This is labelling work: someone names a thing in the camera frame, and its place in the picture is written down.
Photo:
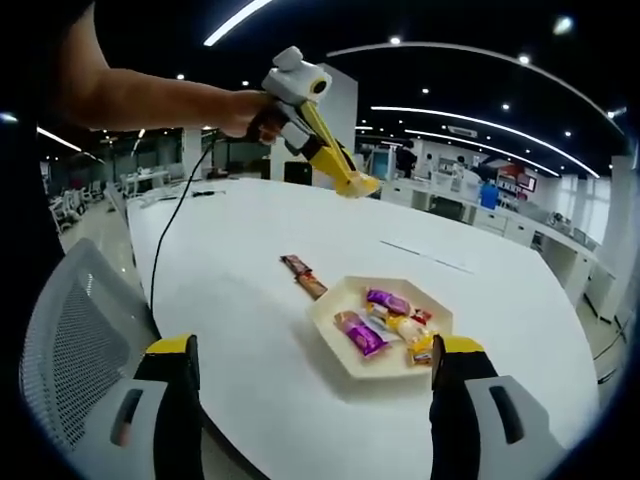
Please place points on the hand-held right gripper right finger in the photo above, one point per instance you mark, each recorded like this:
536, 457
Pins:
455, 410

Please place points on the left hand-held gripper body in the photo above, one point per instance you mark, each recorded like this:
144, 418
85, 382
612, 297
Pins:
295, 80

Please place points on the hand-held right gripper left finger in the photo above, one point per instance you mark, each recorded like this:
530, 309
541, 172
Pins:
175, 410

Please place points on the small gold food candy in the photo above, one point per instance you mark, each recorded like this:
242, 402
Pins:
421, 352

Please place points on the yellow white pastry food packet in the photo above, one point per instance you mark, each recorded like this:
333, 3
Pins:
407, 329

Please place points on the small red food packet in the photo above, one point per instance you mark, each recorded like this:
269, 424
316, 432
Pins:
421, 316

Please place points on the purple food packet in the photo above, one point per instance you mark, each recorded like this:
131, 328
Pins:
390, 301
362, 336

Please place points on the brown chocolate bar wrapper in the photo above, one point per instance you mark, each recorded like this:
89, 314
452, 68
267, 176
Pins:
312, 286

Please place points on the cream hexagonal container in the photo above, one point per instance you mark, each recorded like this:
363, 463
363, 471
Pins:
350, 300

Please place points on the person's left hand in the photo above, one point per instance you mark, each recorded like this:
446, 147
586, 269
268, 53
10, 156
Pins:
250, 117

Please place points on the light blue screen panel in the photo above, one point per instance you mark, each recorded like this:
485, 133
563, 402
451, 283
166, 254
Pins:
381, 162

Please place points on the white square pillar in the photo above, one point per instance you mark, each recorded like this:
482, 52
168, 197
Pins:
345, 125

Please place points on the straight ceiling light bar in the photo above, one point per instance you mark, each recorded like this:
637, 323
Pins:
235, 25

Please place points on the small black tool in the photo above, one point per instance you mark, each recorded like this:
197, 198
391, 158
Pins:
202, 193

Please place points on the grey mesh office chair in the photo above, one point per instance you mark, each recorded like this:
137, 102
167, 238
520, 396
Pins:
75, 340

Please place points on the white cabinet row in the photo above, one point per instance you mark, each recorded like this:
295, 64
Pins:
520, 230

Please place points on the row of white office chairs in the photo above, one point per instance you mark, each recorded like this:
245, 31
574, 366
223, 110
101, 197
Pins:
70, 210

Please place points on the red wall display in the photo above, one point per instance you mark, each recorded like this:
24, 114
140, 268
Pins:
517, 181

